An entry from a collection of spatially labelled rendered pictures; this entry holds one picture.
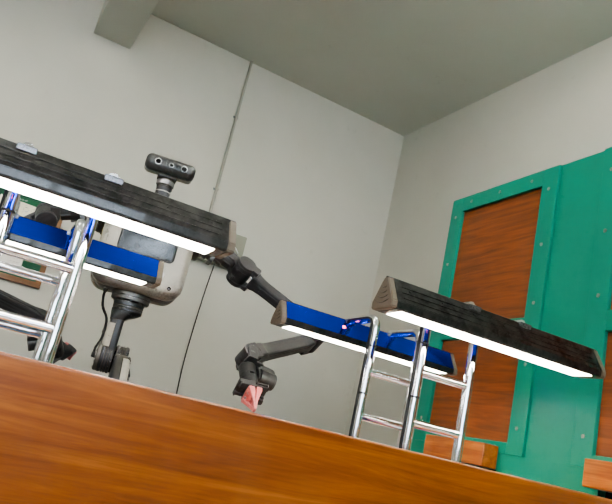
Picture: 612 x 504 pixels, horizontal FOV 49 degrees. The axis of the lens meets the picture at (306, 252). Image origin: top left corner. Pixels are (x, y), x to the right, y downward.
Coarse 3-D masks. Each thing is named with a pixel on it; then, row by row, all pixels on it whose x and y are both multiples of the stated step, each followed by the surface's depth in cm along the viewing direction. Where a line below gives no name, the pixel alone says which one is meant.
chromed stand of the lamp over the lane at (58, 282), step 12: (72, 228) 163; (72, 240) 154; (72, 252) 153; (0, 264) 146; (12, 264) 148; (24, 276) 149; (36, 276) 149; (48, 276) 150; (60, 276) 152; (60, 288) 151; (48, 312) 149; (0, 324) 145; (12, 324) 146; (36, 336) 148; (36, 348) 147
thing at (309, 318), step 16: (288, 304) 192; (272, 320) 193; (288, 320) 188; (304, 320) 191; (320, 320) 194; (336, 320) 198; (336, 336) 194; (352, 336) 197; (384, 336) 204; (384, 352) 200; (400, 352) 203; (432, 352) 210; (448, 352) 215; (432, 368) 207; (448, 368) 209
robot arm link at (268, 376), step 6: (252, 348) 224; (252, 354) 222; (246, 360) 222; (252, 360) 222; (258, 366) 224; (264, 366) 225; (264, 372) 221; (270, 372) 225; (264, 378) 220; (270, 378) 221; (276, 378) 223; (270, 384) 221; (270, 390) 223
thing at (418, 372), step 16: (416, 352) 162; (416, 368) 161; (416, 384) 160; (448, 384) 164; (464, 384) 166; (416, 400) 159; (464, 400) 165; (464, 416) 164; (432, 432) 161; (448, 432) 162; (464, 432) 164
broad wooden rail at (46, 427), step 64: (0, 384) 78; (64, 384) 81; (128, 384) 85; (0, 448) 77; (64, 448) 80; (128, 448) 83; (192, 448) 87; (256, 448) 91; (320, 448) 95; (384, 448) 99
